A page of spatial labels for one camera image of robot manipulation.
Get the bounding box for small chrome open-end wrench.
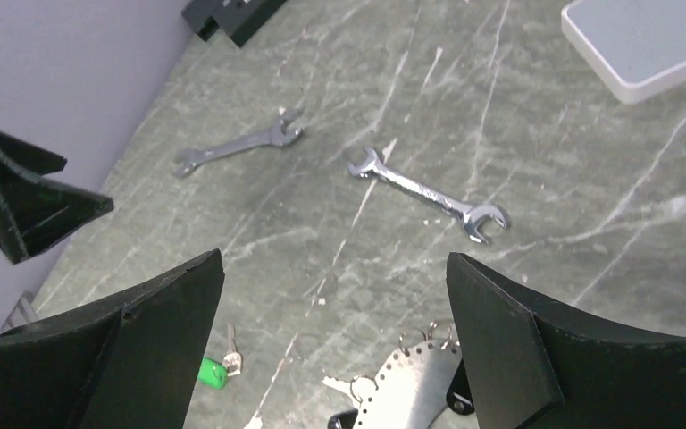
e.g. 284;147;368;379
173;108;304;179

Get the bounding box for key with green tag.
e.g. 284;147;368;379
197;323;243;390

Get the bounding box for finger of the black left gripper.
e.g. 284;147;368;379
0;180;114;265
0;131;67;175

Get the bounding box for black flat case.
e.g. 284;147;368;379
181;0;286;47

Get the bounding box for white plastic box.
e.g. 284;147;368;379
560;0;686;105

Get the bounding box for large chrome open-end wrench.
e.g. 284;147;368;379
347;147;510;245

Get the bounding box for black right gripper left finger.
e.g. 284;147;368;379
0;250;225;428

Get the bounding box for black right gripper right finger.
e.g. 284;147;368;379
446;252;686;428

